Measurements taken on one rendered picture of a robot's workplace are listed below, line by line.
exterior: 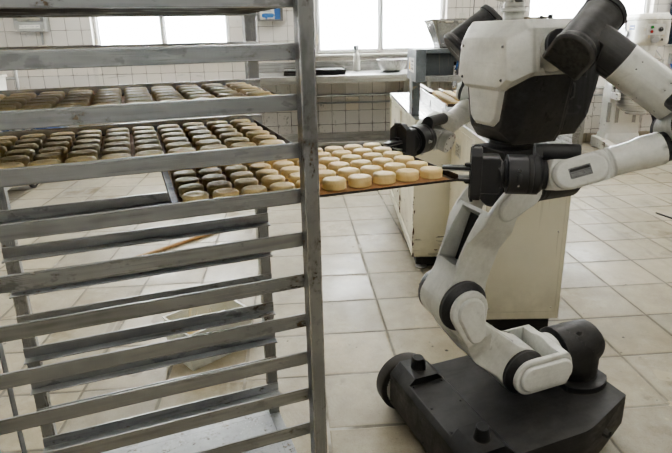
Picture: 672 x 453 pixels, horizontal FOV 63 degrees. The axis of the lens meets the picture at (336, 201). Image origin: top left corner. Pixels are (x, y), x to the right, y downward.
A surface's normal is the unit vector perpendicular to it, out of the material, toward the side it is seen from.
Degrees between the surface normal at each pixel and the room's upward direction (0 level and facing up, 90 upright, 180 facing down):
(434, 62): 90
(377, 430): 0
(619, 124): 90
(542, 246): 90
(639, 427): 0
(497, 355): 90
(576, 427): 0
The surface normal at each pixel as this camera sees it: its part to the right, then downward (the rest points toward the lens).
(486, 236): 0.24, 0.65
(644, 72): -0.15, 0.01
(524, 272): 0.00, 0.29
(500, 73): -0.94, 0.13
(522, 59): -0.42, 0.19
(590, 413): -0.02, -0.96
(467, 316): 0.36, 0.27
